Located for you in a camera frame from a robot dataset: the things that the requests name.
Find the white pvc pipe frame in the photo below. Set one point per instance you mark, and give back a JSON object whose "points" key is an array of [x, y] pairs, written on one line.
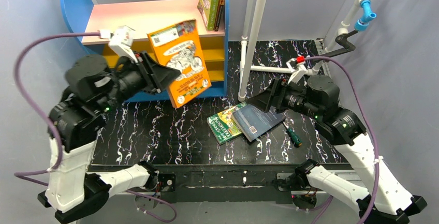
{"points": [[290, 20]]}

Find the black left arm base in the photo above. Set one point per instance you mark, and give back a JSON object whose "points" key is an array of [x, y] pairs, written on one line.
{"points": [[161, 181]]}

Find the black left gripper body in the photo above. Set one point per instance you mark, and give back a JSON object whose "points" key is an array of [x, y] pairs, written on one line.
{"points": [[145, 75]]}

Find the grey blue book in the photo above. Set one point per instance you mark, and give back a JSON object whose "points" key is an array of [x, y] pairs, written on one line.
{"points": [[254, 123]]}

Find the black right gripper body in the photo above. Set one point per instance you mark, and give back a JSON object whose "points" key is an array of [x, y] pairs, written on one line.
{"points": [[278, 94]]}

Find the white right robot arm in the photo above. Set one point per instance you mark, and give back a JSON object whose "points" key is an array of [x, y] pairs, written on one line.
{"points": [[381, 198]]}

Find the green handled screwdriver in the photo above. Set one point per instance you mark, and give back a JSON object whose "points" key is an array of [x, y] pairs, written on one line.
{"points": [[293, 136]]}

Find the blue pipe fitting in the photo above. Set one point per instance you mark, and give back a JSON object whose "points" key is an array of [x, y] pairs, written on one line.
{"points": [[367, 16]]}

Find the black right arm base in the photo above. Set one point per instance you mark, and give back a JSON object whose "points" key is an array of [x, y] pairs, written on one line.
{"points": [[298, 181]]}

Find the red hardcover book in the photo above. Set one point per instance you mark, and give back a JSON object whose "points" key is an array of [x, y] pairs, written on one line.
{"points": [[218, 15]]}

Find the dark green storey treehouse book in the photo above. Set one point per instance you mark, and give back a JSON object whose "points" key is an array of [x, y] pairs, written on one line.
{"points": [[223, 126]]}

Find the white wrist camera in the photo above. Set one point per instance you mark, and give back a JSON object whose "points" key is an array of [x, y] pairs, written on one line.
{"points": [[297, 68], [120, 41]]}

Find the orange cartoon book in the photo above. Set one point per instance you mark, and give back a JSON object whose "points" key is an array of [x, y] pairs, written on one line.
{"points": [[178, 46]]}

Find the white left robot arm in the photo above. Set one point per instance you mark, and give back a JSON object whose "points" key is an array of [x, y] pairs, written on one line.
{"points": [[72, 191]]}

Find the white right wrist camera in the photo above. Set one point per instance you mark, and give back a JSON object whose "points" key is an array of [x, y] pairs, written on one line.
{"points": [[297, 68]]}

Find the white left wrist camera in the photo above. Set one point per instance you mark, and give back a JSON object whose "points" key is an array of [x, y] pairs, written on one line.
{"points": [[120, 41]]}

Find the blue pink yellow bookshelf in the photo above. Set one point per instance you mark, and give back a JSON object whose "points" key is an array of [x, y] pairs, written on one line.
{"points": [[82, 16]]}

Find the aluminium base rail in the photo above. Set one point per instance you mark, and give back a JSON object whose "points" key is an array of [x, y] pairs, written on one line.
{"points": [[229, 183]]}

